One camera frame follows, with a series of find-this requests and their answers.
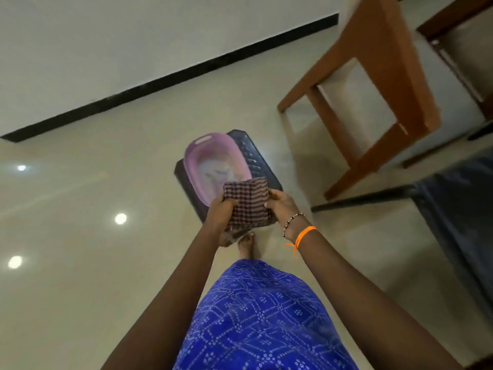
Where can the person's left hand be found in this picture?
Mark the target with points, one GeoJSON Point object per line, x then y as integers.
{"type": "Point", "coordinates": [217, 223]}

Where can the person's right hand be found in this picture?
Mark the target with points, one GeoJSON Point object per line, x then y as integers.
{"type": "Point", "coordinates": [285, 211]}

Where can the checkered cleaning cloth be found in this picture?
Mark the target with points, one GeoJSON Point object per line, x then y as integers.
{"type": "Point", "coordinates": [248, 204]}

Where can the person's left forearm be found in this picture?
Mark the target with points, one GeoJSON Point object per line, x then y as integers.
{"type": "Point", "coordinates": [165, 312]}

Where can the person's right forearm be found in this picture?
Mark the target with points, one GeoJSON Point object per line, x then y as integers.
{"type": "Point", "coordinates": [366, 304]}

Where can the person's left foot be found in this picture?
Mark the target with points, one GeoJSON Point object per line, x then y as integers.
{"type": "Point", "coordinates": [246, 246]}

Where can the orange wristband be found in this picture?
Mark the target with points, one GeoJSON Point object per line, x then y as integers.
{"type": "Point", "coordinates": [304, 233]}

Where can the purple plastic basket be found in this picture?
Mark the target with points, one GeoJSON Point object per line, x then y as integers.
{"type": "Point", "coordinates": [208, 165]}

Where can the black suitcase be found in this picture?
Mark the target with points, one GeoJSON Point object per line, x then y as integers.
{"type": "Point", "coordinates": [254, 157]}

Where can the blue patterned dress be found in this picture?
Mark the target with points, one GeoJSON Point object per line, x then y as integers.
{"type": "Point", "coordinates": [262, 315]}

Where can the black table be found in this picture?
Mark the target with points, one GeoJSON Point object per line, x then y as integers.
{"type": "Point", "coordinates": [462, 227]}

